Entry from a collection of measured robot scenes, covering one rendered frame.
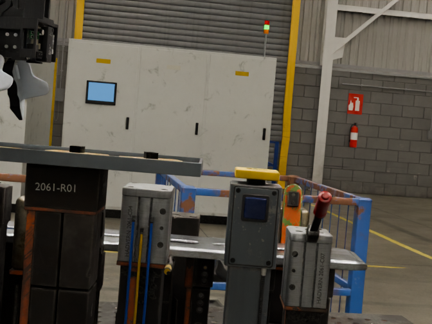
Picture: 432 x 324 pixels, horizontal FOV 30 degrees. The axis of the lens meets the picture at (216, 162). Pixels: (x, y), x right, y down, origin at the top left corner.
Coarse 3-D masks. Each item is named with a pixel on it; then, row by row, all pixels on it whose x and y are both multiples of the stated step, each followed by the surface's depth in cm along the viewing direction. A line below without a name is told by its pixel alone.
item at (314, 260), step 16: (288, 240) 128; (304, 240) 125; (320, 240) 125; (288, 256) 126; (304, 256) 125; (320, 256) 125; (288, 272) 125; (304, 272) 125; (320, 272) 125; (288, 288) 125; (304, 288) 125; (320, 288) 125; (288, 304) 125; (304, 304) 125; (320, 304) 125; (288, 320) 126; (304, 320) 126; (320, 320) 126
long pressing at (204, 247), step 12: (12, 240) 137; (108, 240) 138; (180, 240) 147; (192, 240) 148; (204, 240) 149; (216, 240) 150; (180, 252) 137; (192, 252) 137; (204, 252) 136; (216, 252) 137; (336, 252) 148; (348, 252) 149; (276, 264) 137; (336, 264) 137; (348, 264) 137; (360, 264) 137
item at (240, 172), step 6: (240, 168) 110; (246, 168) 111; (252, 168) 113; (258, 168) 114; (240, 174) 109; (246, 174) 109; (252, 174) 109; (258, 174) 109; (264, 174) 109; (270, 174) 109; (276, 174) 109; (252, 180) 111; (258, 180) 110; (264, 180) 111; (270, 180) 109; (276, 180) 109
